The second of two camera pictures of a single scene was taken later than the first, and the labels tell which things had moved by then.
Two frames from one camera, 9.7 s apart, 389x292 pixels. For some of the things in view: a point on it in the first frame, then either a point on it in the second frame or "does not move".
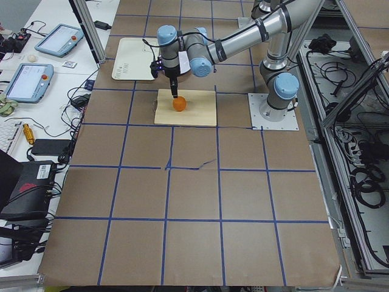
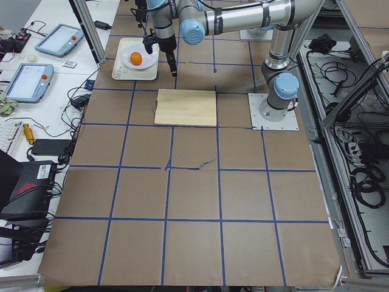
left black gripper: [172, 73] → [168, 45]
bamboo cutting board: [200, 109] does not move
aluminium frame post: [90, 29] does not move
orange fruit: [179, 104] → [136, 58]
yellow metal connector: [28, 133] does not move
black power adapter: [81, 101] does not move
